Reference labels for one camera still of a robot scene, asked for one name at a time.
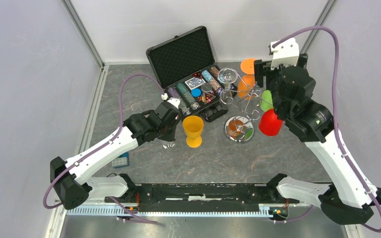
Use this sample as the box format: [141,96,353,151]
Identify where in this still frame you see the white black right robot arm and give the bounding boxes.
[254,54,381,225]

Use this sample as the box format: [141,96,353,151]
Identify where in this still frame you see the blue playing card deck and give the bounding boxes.
[185,77,206,90]

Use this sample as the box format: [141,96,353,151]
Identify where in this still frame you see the black poker chip case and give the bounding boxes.
[146,26,227,122]

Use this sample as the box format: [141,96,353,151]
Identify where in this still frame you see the orange plastic wine glass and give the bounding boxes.
[237,58,256,101]

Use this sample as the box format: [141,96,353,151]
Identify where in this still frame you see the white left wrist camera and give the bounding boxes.
[161,93,181,109]

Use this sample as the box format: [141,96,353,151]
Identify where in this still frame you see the green plastic wine glass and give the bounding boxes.
[260,90,273,112]

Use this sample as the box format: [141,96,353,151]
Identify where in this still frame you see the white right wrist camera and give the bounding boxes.
[270,38,300,70]

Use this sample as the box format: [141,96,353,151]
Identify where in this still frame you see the grey round dealer button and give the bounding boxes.
[200,83,213,94]

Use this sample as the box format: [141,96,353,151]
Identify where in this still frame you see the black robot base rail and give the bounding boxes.
[105,174,299,216]

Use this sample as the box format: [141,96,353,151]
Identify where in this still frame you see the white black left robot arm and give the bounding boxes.
[50,98,180,210]

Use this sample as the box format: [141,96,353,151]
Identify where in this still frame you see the clear wine glass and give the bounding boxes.
[218,68,238,110]
[158,135,176,149]

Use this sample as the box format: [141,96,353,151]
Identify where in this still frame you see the red plastic wine glass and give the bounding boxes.
[258,109,283,136]

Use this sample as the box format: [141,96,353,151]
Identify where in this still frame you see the chrome wire wine glass rack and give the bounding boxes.
[224,74,265,144]

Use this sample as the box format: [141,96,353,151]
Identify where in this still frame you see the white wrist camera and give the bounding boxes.
[161,93,181,109]
[270,38,300,70]

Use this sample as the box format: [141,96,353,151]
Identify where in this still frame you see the green blue toy bricks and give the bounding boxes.
[112,152,129,169]

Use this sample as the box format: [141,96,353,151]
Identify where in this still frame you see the yellow plastic wine glass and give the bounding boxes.
[182,116,204,148]

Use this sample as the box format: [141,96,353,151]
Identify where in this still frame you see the blue round dealer chip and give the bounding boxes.
[191,88,202,98]

